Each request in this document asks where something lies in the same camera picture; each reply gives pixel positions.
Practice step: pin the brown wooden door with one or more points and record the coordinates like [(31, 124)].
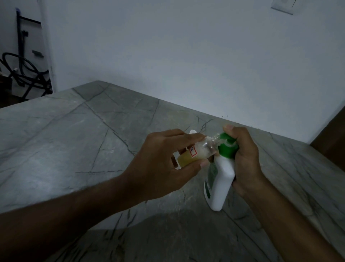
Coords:
[(331, 140)]

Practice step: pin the small clear bottle red label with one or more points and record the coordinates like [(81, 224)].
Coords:
[(199, 152)]

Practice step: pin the white wall switch plate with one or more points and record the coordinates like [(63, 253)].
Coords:
[(283, 6)]

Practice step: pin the person's left forearm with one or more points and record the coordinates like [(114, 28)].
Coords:
[(59, 224)]

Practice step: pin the small grey wall bracket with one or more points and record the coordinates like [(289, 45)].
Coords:
[(37, 53)]

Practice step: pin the blue spray cap with tube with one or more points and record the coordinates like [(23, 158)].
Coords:
[(176, 156)]

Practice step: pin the person's right forearm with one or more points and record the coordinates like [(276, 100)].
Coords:
[(285, 226)]

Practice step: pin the person's right hand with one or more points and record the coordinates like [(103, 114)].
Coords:
[(248, 167)]

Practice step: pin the person's left hand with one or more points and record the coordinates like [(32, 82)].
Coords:
[(156, 172)]

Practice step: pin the large white bottle green pump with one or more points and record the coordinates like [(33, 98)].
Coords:
[(219, 189)]

